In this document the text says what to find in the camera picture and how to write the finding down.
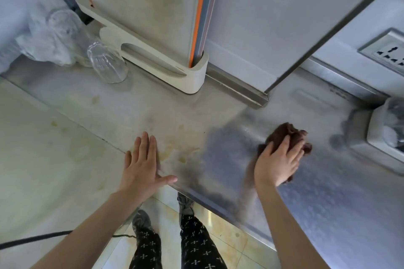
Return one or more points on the person's right hand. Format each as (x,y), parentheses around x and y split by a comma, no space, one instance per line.
(274,168)

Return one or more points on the person's left hand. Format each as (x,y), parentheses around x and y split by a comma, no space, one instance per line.
(142,174)

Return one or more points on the brown cleaning cloth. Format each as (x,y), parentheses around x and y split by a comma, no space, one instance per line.
(282,130)

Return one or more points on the person's right forearm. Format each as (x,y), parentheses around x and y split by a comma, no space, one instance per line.
(290,234)

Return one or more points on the person's left forearm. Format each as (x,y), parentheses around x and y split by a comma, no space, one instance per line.
(91,234)

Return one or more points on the stainless steel countertop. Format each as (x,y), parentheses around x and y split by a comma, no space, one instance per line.
(331,199)

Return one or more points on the black patterned trousers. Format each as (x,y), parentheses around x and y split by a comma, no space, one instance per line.
(195,246)

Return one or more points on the grey plastic basket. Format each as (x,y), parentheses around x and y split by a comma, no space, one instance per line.
(375,139)

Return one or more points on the white cutting board stand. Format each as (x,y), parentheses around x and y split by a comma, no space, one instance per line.
(189,78)

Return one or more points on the small clear glass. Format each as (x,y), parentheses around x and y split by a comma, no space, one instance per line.
(109,64)

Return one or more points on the crumpled white plastic bag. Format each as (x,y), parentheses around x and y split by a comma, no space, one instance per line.
(41,41)

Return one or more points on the orange rim cutting board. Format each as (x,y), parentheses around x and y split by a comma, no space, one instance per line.
(142,1)

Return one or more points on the grey wall socket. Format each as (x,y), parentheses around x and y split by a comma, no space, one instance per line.
(388,53)

